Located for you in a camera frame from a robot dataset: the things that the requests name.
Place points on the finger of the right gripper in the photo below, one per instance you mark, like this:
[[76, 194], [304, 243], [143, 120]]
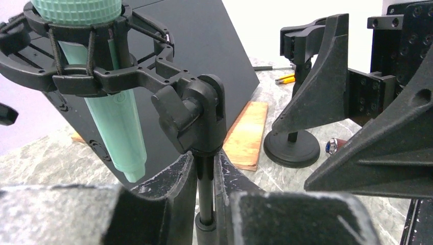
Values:
[[391, 156]]

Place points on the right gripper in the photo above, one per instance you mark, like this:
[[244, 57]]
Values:
[[401, 40]]

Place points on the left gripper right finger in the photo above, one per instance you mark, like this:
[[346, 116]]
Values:
[[246, 214]]

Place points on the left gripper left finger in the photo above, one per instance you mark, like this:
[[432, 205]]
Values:
[[84, 216]]

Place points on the black round base clip stand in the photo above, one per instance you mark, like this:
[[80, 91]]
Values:
[[294, 135]]

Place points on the mint green microphone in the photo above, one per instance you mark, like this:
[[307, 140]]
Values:
[[115, 116]]

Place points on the black tripod shock mount stand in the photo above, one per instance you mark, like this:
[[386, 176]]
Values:
[[124, 51]]

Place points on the yellow utility knife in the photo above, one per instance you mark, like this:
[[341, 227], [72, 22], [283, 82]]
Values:
[[286, 79]]

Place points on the wooden board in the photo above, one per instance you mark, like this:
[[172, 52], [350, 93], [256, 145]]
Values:
[[242, 144]]

